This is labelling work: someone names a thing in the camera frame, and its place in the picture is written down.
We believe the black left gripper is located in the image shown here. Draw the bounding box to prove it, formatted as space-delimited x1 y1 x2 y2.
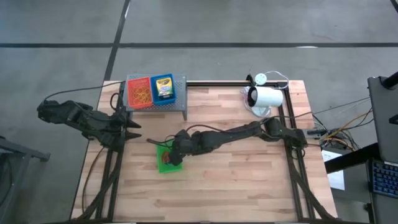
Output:
102 113 143 152

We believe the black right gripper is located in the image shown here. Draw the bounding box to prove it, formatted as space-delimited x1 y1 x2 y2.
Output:
164 136 203 167

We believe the green plastic basket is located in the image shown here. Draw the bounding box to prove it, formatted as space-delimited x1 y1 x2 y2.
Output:
156 139 184 174

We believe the blue plastic basket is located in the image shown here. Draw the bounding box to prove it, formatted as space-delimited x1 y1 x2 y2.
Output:
150 73 177 106

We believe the orange plastic basket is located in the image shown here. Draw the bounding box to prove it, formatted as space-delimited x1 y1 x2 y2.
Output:
127 77 154 110

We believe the yellow crayon box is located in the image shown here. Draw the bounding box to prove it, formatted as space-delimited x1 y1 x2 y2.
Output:
155 77 174 100

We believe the black desk beam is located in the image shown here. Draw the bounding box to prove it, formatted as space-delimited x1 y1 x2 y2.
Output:
324 142 379 174

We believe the grey perforated metal shelf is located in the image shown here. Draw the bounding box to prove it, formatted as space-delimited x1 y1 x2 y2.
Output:
122 73 188 121

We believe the grey metal stand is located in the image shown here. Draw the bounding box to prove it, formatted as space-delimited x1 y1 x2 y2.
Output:
0 136 51 224

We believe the white paper sheet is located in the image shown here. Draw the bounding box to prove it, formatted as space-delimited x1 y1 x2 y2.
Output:
321 149 346 191

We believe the grey laptop backlit keyboard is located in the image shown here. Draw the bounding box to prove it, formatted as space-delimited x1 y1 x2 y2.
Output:
366 76 398 200

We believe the black pole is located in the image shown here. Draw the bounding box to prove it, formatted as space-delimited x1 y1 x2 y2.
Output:
381 70 398 90

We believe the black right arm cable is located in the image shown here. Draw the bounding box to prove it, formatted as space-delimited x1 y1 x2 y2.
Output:
146 123 224 147

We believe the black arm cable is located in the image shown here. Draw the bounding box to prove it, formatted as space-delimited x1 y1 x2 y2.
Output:
146 123 224 147
43 80 127 113

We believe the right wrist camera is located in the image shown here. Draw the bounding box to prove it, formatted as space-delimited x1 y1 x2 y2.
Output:
175 128 191 141

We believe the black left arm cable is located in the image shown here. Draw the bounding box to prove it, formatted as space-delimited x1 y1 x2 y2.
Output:
43 80 127 113

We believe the yellow cable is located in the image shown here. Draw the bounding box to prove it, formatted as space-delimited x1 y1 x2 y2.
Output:
323 108 373 150

